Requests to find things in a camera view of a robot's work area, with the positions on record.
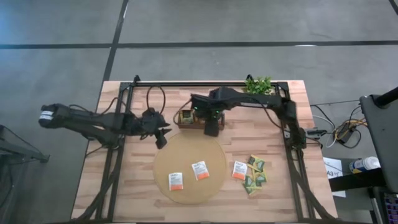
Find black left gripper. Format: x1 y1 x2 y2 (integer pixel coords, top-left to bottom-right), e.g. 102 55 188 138
140 107 173 150

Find yellow black tea packets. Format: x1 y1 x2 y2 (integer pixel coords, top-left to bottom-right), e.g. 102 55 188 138
180 109 195 125

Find white orange Tazo tea packet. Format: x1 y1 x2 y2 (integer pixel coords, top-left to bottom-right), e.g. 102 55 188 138
168 172 184 192
191 160 210 182
231 160 249 181

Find green yellow tea packet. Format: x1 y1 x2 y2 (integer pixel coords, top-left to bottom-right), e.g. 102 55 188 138
252 170 268 185
247 154 266 173
242 174 262 196

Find brown wooden organizer box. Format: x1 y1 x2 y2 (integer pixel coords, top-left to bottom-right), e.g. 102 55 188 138
177 108 226 130

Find round woven straw placemat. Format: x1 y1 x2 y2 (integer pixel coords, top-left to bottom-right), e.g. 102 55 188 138
152 130 228 206

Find green plant in white pot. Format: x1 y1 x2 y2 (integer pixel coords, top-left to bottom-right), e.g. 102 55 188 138
244 76 275 96

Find dark metal cart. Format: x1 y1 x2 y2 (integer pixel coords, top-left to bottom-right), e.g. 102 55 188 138
0 124 50 224

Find white paper sheet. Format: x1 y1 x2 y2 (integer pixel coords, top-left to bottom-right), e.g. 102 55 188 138
323 157 346 198

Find black power adapter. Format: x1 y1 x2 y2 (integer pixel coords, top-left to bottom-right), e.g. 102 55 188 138
337 126 355 144

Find black shelf bar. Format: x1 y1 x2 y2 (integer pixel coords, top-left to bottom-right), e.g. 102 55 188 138
328 167 386 192

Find white spray can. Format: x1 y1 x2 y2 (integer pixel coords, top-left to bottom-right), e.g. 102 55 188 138
348 156 381 174

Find black pole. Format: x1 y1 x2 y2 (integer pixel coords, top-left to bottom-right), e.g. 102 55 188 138
371 86 398 107

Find dark grey flat panel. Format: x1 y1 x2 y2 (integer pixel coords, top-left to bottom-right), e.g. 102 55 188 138
359 93 398 194

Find black mesh crate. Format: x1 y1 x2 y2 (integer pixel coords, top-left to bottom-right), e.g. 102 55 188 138
369 186 398 224

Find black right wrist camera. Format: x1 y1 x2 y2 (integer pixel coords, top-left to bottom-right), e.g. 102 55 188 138
203 119 220 138

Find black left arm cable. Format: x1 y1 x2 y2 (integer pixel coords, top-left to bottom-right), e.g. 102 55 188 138
99 85 167 116

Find black metal table frame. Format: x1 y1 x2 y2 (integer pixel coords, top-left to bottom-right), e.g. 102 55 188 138
73 74 335 223

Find thin black floor cable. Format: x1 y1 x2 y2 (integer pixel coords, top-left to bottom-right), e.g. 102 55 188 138
310 99 361 108

